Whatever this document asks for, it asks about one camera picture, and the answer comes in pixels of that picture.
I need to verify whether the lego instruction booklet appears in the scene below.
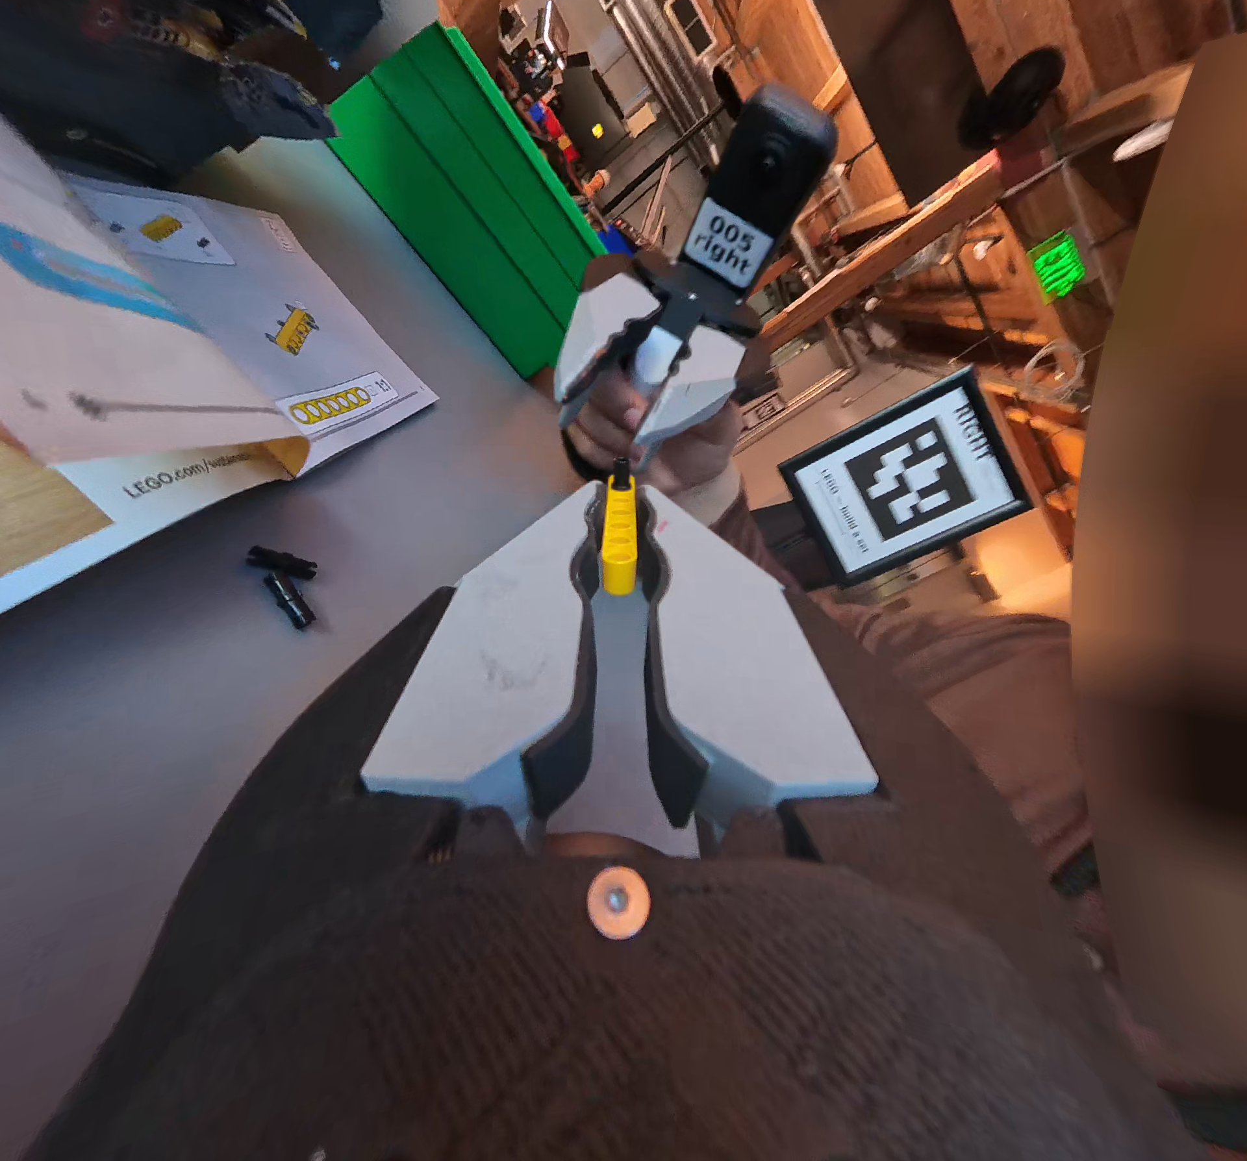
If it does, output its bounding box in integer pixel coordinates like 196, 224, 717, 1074
0, 113, 441, 614

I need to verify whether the black round disc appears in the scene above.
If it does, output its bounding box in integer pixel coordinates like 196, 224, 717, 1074
957, 46, 1070, 150

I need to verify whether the green exit sign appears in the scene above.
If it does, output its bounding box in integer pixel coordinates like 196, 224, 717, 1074
1027, 230, 1090, 306

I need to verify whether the person's right hand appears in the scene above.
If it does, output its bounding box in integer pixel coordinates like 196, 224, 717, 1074
565, 371, 751, 502

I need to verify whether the dark lego set box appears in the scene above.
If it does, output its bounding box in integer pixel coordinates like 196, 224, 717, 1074
0, 0, 389, 183

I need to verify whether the yellow lego beam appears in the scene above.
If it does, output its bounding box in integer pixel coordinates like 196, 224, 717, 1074
602, 476, 641, 595

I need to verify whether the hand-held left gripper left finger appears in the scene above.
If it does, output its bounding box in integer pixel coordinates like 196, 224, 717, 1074
361, 484, 600, 845

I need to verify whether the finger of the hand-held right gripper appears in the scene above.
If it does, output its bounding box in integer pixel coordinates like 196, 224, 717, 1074
554, 267, 676, 434
632, 328, 775, 473

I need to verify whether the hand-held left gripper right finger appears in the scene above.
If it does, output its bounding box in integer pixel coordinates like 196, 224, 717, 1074
639, 488, 880, 855

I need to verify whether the green plastic bin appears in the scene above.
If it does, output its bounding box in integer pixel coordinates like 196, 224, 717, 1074
327, 22, 611, 382

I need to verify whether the framed marker sign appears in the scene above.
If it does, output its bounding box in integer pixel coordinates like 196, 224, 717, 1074
778, 365, 1036, 588

